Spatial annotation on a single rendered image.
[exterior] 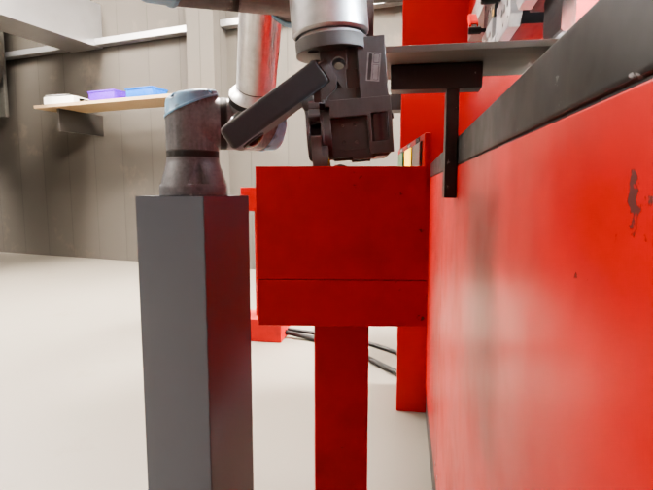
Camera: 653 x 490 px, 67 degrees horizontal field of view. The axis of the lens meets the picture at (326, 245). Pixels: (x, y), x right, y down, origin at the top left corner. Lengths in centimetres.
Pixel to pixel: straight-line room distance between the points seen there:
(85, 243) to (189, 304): 525
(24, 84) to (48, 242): 188
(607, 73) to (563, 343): 14
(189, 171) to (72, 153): 532
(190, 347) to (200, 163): 40
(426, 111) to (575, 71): 144
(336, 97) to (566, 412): 34
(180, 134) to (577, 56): 93
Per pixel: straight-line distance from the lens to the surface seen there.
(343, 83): 50
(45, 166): 673
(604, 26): 26
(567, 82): 30
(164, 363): 118
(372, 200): 45
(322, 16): 49
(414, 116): 172
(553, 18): 91
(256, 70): 107
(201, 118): 112
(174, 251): 110
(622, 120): 23
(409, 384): 183
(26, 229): 705
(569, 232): 28
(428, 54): 81
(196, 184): 109
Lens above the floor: 79
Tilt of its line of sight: 6 degrees down
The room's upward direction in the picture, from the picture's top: straight up
